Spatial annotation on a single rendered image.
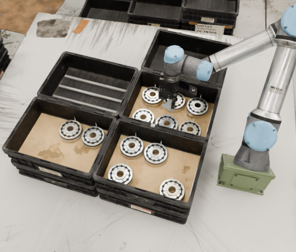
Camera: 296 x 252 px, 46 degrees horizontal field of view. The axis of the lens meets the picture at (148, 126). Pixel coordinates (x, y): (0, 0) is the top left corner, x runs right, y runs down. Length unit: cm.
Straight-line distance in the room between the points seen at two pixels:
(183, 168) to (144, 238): 33
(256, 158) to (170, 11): 170
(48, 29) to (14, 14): 141
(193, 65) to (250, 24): 216
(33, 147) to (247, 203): 98
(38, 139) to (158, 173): 56
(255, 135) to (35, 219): 97
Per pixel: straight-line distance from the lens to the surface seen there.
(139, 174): 147
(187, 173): 148
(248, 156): 149
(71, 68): 186
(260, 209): 162
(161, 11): 289
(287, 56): 134
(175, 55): 136
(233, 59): 148
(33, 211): 163
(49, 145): 160
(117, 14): 305
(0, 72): 272
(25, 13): 367
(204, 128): 161
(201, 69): 135
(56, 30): 229
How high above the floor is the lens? 215
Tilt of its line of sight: 56 degrees down
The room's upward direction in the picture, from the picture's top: straight up
